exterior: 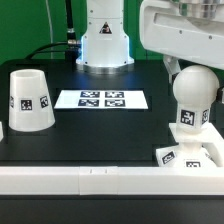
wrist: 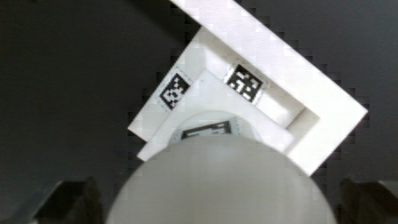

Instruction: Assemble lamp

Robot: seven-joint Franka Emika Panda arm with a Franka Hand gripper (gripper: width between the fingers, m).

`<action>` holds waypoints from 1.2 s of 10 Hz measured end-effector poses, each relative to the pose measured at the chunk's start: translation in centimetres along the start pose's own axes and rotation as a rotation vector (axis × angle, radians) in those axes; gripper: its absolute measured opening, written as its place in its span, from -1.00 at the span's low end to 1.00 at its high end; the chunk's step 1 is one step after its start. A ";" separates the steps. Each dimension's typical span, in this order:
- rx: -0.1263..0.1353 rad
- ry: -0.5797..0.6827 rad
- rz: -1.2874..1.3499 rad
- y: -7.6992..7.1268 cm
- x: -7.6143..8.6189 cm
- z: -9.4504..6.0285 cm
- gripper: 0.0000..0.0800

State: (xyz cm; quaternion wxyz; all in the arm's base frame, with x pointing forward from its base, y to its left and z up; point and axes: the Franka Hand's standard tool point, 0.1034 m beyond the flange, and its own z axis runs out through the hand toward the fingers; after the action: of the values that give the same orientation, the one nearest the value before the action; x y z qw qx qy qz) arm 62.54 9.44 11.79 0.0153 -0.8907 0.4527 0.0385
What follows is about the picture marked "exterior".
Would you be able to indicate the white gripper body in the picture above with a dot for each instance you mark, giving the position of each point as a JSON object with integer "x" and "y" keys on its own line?
{"x": 192, "y": 30}

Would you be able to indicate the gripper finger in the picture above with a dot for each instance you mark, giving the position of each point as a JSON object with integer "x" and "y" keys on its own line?
{"x": 172, "y": 66}
{"x": 220, "y": 95}

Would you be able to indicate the white lamp bulb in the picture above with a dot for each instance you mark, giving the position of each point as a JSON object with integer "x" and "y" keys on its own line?
{"x": 195, "y": 89}

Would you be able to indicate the white lamp base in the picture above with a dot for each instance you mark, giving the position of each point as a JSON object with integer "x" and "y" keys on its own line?
{"x": 193, "y": 150}

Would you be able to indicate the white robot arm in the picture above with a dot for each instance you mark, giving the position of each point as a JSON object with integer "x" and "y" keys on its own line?
{"x": 105, "y": 46}

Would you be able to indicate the white lamp shade cone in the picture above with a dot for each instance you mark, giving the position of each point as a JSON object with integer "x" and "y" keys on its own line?
{"x": 30, "y": 107}

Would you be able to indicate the white marker sheet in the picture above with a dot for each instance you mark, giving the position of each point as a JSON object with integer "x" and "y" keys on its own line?
{"x": 101, "y": 99}

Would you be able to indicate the white left wall rail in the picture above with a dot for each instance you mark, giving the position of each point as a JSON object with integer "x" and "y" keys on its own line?
{"x": 1, "y": 132}

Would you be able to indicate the white wall rail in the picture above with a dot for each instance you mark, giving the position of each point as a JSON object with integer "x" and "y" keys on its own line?
{"x": 111, "y": 181}
{"x": 1, "y": 132}

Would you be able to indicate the white front wall rail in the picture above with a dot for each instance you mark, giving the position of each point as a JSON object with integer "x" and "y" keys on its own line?
{"x": 111, "y": 181}

